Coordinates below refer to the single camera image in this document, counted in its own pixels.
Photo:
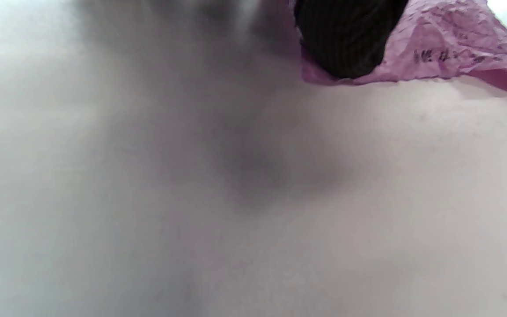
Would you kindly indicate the person's left hand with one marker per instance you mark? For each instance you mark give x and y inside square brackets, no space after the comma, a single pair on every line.
[350,39]

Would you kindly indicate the pink paper invoice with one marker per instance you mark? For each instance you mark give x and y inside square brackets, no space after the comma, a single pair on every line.
[447,39]

